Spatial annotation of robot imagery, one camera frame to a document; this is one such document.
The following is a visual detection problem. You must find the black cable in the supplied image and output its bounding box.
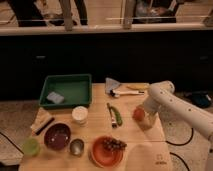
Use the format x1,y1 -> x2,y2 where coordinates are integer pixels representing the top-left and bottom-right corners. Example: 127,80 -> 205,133
165,126 -> 196,147

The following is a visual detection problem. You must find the white paper cup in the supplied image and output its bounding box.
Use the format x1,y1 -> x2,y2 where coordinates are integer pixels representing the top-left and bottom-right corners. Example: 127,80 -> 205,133
72,106 -> 88,125

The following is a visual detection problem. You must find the green plastic bin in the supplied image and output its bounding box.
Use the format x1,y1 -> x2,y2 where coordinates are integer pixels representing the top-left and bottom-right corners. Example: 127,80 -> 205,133
39,74 -> 92,109

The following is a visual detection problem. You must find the dark grape bunch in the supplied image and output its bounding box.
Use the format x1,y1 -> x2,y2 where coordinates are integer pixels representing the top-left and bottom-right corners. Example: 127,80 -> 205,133
102,139 -> 127,151

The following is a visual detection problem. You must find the green plastic cup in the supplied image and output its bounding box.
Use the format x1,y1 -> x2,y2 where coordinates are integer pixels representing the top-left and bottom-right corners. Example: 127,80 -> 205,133
22,138 -> 40,156

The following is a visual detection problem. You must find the purple bowl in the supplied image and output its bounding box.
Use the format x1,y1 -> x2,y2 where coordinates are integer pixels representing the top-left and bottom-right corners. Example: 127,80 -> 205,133
44,123 -> 71,151

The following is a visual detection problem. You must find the orange plate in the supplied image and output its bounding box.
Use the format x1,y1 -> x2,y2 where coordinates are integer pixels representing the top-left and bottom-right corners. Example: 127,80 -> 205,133
89,136 -> 123,168

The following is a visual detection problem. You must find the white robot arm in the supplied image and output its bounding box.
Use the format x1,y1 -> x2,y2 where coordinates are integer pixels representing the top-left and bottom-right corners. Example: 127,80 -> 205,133
142,81 -> 213,171

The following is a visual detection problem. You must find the wooden block with eraser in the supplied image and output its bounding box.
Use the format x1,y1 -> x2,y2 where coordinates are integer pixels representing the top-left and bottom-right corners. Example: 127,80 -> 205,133
30,113 -> 54,135

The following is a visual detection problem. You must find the green pea pod toy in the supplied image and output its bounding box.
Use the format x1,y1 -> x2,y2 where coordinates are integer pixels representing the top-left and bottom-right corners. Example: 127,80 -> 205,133
111,106 -> 123,126

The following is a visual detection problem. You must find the light blue sponge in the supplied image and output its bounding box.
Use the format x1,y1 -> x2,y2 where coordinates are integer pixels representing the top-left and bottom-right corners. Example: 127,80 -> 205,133
46,92 -> 64,104

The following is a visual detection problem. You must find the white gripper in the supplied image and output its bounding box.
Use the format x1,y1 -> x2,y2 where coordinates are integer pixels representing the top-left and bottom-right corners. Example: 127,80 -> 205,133
142,99 -> 160,129

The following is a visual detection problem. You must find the red apple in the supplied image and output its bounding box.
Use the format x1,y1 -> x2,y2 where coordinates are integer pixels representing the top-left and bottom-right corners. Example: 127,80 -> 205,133
132,107 -> 145,121

